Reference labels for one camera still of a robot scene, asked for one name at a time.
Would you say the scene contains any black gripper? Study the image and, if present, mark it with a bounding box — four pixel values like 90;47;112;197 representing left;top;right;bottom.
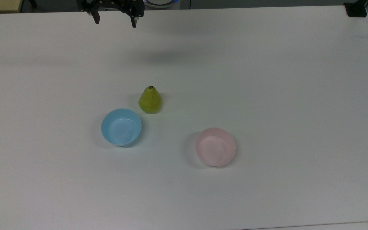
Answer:
77;0;145;28

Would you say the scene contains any green pear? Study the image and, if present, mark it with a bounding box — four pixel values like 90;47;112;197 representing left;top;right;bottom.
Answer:
138;85;163;114

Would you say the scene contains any light blue plastic bowl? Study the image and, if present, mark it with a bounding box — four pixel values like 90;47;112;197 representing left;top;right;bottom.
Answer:
101;108;142;147

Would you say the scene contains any pink plastic bowl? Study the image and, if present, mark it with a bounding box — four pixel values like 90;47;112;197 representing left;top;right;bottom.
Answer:
195;127;236;167

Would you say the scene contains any black table clamp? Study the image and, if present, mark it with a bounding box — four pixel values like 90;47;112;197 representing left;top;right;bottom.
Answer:
343;0;368;18

